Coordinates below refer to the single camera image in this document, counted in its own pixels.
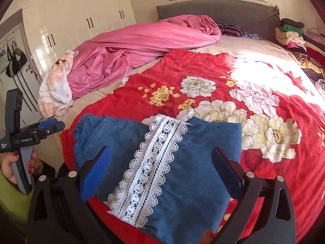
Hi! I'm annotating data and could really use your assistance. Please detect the red floral blanket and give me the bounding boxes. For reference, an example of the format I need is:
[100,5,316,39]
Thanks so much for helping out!
[60,48,325,244]

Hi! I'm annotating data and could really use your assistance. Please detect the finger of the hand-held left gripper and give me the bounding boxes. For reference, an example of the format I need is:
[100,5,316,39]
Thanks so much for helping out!
[38,121,65,141]
[38,119,57,128]

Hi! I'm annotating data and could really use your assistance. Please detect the black striped bag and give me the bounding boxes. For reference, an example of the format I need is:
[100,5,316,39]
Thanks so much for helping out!
[5,43,21,78]

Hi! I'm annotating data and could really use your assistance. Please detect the cream wardrobe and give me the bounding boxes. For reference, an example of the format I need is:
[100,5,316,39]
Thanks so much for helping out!
[22,0,138,87]

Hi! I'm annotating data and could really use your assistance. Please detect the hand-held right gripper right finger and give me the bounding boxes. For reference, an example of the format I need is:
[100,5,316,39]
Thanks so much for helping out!
[212,147,296,244]

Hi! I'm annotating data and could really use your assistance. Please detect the stack of folded clothes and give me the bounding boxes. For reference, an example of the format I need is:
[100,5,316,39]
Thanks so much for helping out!
[275,18,325,99]

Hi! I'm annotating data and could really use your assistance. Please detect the person's left forearm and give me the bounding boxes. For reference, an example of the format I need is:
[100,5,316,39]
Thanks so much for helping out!
[0,169,35,234]

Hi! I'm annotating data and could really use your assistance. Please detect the white and orange towel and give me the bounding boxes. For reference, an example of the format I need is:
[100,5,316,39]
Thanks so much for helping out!
[38,50,79,119]

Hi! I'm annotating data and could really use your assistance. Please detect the grey bed headboard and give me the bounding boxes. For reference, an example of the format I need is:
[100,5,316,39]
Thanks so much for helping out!
[156,0,281,40]

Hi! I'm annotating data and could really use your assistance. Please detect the purple striped pillow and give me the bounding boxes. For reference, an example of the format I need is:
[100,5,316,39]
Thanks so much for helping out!
[216,23,248,37]

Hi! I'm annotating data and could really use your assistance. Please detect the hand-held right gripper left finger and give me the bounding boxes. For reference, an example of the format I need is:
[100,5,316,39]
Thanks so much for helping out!
[27,146,120,244]

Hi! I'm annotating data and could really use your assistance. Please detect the blue denim pants with lace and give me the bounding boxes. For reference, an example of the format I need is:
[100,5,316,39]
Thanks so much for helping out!
[72,114,243,244]

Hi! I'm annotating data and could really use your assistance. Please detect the grey bag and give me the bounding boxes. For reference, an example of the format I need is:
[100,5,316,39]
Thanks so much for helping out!
[0,53,9,73]

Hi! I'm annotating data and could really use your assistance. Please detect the person's left hand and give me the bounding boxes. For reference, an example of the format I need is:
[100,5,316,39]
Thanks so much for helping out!
[0,151,38,184]

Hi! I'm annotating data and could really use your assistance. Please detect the brown handbag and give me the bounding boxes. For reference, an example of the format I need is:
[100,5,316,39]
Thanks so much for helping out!
[11,42,28,65]

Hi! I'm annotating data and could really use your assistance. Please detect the white door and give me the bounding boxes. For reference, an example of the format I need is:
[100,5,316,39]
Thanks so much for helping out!
[0,8,43,125]

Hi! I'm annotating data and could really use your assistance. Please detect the pink duvet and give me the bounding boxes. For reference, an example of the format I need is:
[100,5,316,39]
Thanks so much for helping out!
[67,15,222,99]

